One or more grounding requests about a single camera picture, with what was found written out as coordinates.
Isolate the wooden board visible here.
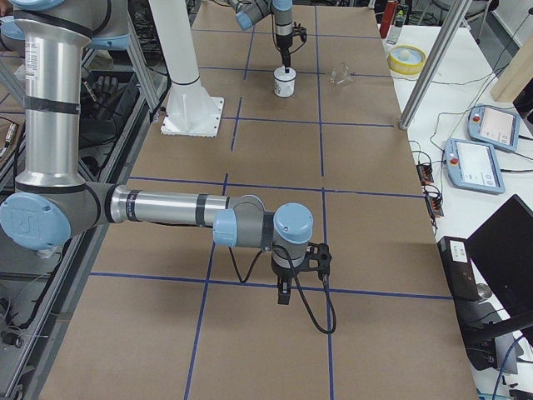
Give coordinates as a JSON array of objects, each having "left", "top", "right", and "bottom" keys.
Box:
[{"left": 491, "top": 37, "right": 533, "bottom": 103}]

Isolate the yellow rimmed round container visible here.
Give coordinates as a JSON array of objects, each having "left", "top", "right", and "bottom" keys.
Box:
[{"left": 387, "top": 45, "right": 426, "bottom": 76}]

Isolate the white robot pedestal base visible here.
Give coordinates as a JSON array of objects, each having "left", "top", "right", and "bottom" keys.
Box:
[{"left": 149, "top": 1, "right": 224, "bottom": 138}]

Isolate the black computer box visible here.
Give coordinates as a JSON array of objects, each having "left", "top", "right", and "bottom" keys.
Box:
[{"left": 437, "top": 236, "right": 501, "bottom": 328}]

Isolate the black monitor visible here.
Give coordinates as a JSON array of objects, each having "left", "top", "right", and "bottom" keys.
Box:
[{"left": 466, "top": 194, "right": 533, "bottom": 316}]

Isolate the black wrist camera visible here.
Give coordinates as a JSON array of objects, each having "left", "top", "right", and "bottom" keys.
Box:
[
  {"left": 299, "top": 242, "right": 332, "bottom": 283},
  {"left": 291, "top": 22, "right": 307, "bottom": 43}
]

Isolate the red cylinder can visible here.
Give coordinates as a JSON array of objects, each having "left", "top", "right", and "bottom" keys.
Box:
[{"left": 380, "top": 0, "right": 397, "bottom": 38}]

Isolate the white enamel cup lid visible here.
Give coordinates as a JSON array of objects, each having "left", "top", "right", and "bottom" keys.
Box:
[{"left": 273, "top": 66, "right": 296, "bottom": 83}]

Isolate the near teach pendant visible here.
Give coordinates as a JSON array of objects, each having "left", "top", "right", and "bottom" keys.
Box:
[{"left": 444, "top": 138, "right": 506, "bottom": 194}]

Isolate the teach pendant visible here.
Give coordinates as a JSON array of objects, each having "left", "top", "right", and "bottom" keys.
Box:
[
  {"left": 444, "top": 138, "right": 506, "bottom": 194},
  {"left": 467, "top": 104, "right": 520, "bottom": 153}
]

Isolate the white enamel cup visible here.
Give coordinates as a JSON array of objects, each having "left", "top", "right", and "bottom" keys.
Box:
[{"left": 274, "top": 77, "right": 296, "bottom": 98}]

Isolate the orange connector module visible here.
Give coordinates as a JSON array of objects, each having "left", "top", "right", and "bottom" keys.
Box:
[
  {"left": 425, "top": 192, "right": 444, "bottom": 218},
  {"left": 416, "top": 162, "right": 434, "bottom": 185}
]

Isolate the orange connector module far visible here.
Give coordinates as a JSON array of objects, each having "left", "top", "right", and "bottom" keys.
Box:
[{"left": 416, "top": 162, "right": 434, "bottom": 185}]

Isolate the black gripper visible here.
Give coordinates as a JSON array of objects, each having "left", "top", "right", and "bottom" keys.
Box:
[
  {"left": 272, "top": 264, "right": 294, "bottom": 305},
  {"left": 276, "top": 35, "right": 292, "bottom": 67}
]

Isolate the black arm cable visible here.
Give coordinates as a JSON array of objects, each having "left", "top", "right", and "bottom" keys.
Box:
[{"left": 227, "top": 243, "right": 337, "bottom": 335}]

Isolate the aluminium frame post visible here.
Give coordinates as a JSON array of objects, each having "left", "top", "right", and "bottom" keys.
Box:
[{"left": 399, "top": 0, "right": 472, "bottom": 130}]

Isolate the dark spray bottle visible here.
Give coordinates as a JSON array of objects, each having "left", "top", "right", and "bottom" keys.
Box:
[{"left": 386, "top": 4, "right": 409, "bottom": 45}]

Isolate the orange connector module near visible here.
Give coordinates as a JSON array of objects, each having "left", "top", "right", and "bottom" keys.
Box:
[{"left": 425, "top": 192, "right": 444, "bottom": 218}]

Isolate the far teach pendant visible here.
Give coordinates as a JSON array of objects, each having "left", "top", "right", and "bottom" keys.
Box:
[{"left": 467, "top": 104, "right": 520, "bottom": 153}]

